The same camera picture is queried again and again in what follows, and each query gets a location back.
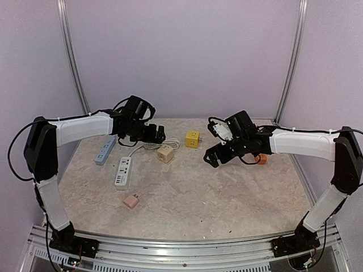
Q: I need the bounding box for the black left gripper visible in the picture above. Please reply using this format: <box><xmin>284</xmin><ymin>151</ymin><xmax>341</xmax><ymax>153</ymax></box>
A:
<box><xmin>123</xmin><ymin>120</ymin><xmax>165</xmax><ymax>144</ymax></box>

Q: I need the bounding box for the beige cube socket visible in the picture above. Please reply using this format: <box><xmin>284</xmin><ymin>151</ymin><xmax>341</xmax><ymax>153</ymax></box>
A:
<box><xmin>157</xmin><ymin>144</ymin><xmax>174</xmax><ymax>163</ymax></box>

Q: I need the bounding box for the white power strip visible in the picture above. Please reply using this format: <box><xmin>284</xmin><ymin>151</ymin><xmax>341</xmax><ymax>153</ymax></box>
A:
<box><xmin>114</xmin><ymin>156</ymin><xmax>133</xmax><ymax>190</ymax></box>

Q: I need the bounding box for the orange power strip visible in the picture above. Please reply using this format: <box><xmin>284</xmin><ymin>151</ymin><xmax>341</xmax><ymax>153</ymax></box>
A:
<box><xmin>255</xmin><ymin>154</ymin><xmax>268</xmax><ymax>165</ymax></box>

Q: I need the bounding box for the pink usb charger plug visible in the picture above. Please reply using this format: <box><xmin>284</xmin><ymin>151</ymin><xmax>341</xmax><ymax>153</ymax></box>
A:
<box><xmin>123</xmin><ymin>194</ymin><xmax>140</xmax><ymax>209</ymax></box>

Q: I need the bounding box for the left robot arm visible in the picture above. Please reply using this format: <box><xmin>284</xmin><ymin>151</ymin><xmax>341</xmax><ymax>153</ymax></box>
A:
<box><xmin>14</xmin><ymin>95</ymin><xmax>166</xmax><ymax>252</ymax></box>

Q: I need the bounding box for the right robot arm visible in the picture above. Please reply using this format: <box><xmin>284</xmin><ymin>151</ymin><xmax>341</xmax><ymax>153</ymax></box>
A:
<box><xmin>204</xmin><ymin>110</ymin><xmax>362</xmax><ymax>257</ymax></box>

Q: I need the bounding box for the yellow cube socket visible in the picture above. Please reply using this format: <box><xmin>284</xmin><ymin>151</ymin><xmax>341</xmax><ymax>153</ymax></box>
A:
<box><xmin>185</xmin><ymin>130</ymin><xmax>202</xmax><ymax>148</ymax></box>

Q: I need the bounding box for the blue power strip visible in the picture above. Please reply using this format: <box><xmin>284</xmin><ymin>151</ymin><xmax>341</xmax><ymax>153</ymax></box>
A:
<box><xmin>94</xmin><ymin>136</ymin><xmax>116</xmax><ymax>165</ymax></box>

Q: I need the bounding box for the white power strip cable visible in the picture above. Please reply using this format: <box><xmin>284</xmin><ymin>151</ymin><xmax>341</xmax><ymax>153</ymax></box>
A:
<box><xmin>129</xmin><ymin>138</ymin><xmax>182</xmax><ymax>158</ymax></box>

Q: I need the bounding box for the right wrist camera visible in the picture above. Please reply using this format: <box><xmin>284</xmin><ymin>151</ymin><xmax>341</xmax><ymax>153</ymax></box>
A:
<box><xmin>207</xmin><ymin>117</ymin><xmax>233</xmax><ymax>145</ymax></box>

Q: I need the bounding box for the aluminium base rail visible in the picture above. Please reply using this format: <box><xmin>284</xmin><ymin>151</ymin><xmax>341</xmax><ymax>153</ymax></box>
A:
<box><xmin>17</xmin><ymin>224</ymin><xmax>350</xmax><ymax>271</ymax></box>

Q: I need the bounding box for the left aluminium frame post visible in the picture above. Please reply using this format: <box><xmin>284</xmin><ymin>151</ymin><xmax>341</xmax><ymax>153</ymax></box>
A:
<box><xmin>56</xmin><ymin>0</ymin><xmax>90</xmax><ymax>114</ymax></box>

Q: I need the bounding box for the aluminium frame post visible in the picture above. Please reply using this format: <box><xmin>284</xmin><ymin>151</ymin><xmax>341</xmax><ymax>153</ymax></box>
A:
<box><xmin>274</xmin><ymin>0</ymin><xmax>308</xmax><ymax>124</ymax></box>
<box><xmin>56</xmin><ymin>0</ymin><xmax>90</xmax><ymax>114</ymax></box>

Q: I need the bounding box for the right aluminium frame post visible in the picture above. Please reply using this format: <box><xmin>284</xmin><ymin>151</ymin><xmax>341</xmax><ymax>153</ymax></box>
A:
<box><xmin>274</xmin><ymin>0</ymin><xmax>308</xmax><ymax>124</ymax></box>

